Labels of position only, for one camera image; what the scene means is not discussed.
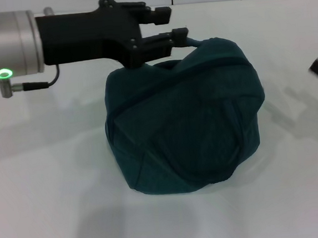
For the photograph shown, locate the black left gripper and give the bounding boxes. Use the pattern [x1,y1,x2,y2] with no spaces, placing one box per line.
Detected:
[33,0,193,78]

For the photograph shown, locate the dark teal fabric lunch bag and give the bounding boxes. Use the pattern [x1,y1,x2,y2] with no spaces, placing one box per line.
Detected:
[97,31,274,201]

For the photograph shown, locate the left gripper cable with plug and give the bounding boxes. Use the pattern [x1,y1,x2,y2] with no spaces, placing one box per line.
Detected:
[0,7,62,99]

